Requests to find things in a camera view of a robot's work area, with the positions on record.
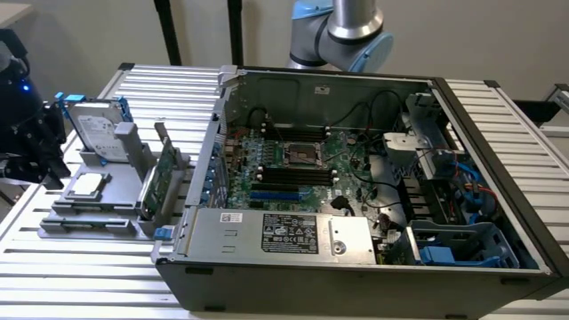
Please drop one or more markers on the green motherboard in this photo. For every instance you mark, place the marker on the green motherboard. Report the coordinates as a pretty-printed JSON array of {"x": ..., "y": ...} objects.
[{"x": 343, "y": 166}]

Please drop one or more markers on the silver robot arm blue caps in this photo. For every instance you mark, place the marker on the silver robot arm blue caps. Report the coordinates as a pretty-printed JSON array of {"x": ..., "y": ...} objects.
[{"x": 351, "y": 23}]

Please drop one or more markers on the grey fan shroud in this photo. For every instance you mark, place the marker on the grey fan shroud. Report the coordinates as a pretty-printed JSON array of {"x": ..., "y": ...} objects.
[{"x": 403, "y": 141}]

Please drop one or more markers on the green RAM stick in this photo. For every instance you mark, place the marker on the green RAM stick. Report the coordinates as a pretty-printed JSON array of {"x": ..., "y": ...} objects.
[{"x": 95, "y": 225}]

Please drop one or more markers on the blue case latch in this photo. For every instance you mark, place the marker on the blue case latch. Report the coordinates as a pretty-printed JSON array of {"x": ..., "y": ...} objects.
[{"x": 163, "y": 233}]

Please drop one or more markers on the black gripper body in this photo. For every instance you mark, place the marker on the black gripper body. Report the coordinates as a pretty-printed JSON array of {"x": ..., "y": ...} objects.
[{"x": 18, "y": 110}]

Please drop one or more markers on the black expansion slot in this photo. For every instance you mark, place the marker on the black expansion slot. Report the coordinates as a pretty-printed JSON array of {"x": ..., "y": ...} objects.
[{"x": 269, "y": 204}]

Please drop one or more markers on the black vertical pole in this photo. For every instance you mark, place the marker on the black vertical pole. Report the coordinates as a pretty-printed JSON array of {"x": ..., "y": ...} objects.
[
  {"x": 237, "y": 31},
  {"x": 169, "y": 31}
]

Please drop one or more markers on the blue expansion slot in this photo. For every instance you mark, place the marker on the blue expansion slot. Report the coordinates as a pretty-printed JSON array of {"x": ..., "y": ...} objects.
[{"x": 275, "y": 195}]

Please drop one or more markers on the hard disk in blue carrier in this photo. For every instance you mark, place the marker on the hard disk in blue carrier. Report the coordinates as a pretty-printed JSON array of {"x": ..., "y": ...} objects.
[{"x": 101, "y": 133}]

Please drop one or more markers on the grey metal drive cage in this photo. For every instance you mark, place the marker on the grey metal drive cage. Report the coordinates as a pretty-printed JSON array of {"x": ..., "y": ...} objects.
[{"x": 427, "y": 133}]

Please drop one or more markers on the green graphics card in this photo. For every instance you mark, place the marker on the green graphics card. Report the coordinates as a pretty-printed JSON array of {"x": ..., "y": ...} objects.
[{"x": 162, "y": 180}]

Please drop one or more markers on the silver power supply unit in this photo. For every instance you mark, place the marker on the silver power supply unit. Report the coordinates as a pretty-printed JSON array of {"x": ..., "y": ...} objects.
[{"x": 285, "y": 235}]

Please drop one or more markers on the black open PC case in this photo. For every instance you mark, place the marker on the black open PC case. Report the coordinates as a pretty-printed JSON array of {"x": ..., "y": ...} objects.
[{"x": 338, "y": 286}]

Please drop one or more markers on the CPU socket with metal frame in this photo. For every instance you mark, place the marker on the CPU socket with metal frame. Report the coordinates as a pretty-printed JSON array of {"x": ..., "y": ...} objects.
[{"x": 303, "y": 155}]

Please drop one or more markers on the grey parts rack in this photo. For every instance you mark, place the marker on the grey parts rack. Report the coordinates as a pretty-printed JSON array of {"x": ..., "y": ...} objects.
[{"x": 115, "y": 180}]

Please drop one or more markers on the silver CPU chip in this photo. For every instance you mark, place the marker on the silver CPU chip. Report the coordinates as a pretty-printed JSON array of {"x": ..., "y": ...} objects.
[{"x": 89, "y": 185}]

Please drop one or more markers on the blue plastic disk bay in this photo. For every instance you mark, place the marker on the blue plastic disk bay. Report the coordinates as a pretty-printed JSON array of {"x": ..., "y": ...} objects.
[{"x": 463, "y": 243}]

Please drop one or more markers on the black RAM slot bank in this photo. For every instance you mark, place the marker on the black RAM slot bank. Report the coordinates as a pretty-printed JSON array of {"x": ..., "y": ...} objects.
[
  {"x": 298, "y": 132},
  {"x": 298, "y": 176}
]

